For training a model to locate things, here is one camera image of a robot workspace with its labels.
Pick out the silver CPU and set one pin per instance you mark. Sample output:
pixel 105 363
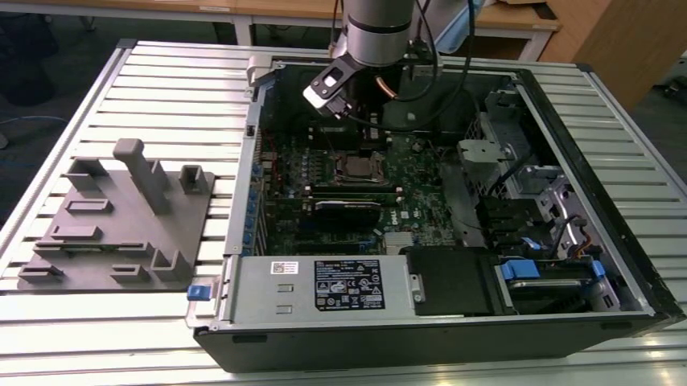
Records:
pixel 357 165

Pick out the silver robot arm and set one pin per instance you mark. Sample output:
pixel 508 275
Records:
pixel 378 36

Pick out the CPU socket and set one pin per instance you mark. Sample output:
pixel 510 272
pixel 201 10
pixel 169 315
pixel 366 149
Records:
pixel 362 181

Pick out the black RAM slot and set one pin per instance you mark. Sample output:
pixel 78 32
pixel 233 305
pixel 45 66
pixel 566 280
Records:
pixel 354 197
pixel 354 188

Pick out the black plastic bay cover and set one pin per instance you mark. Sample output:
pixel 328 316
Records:
pixel 452 281

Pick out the grey case latch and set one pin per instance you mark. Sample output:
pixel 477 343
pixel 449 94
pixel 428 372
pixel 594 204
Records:
pixel 261 64

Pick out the wooden desk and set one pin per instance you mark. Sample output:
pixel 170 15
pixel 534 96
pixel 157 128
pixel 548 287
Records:
pixel 264 9

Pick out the green motherboard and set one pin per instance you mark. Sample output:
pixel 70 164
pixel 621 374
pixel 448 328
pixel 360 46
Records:
pixel 425 209

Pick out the black graphics card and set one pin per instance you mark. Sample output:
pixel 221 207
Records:
pixel 346 219

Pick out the silver chipset heatsink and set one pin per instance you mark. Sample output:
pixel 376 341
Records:
pixel 400 239

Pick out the metal drive cage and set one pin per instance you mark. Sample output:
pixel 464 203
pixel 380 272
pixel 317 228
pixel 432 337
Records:
pixel 558 193

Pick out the wooden cabinet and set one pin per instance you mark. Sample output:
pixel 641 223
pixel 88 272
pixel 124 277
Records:
pixel 634 40

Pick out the silver power supply unit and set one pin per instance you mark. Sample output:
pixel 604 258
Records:
pixel 258 297

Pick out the grey parts rack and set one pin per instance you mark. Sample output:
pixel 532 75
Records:
pixel 124 241

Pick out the blue plastic latch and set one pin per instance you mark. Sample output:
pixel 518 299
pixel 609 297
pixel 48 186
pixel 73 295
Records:
pixel 200 292

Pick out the hard disk in blue carrier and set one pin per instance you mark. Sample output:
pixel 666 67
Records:
pixel 542 295

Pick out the black PC case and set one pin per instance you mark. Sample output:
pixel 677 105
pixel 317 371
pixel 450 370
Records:
pixel 376 350

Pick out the black chair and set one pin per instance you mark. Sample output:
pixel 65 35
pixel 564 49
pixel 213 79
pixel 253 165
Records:
pixel 28 60

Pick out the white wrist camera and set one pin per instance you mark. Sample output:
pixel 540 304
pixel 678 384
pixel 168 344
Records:
pixel 328 84

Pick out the small silver camera bracket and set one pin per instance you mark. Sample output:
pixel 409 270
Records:
pixel 428 67

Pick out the grey metal bracket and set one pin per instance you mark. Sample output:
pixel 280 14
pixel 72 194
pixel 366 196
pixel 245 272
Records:
pixel 478 158

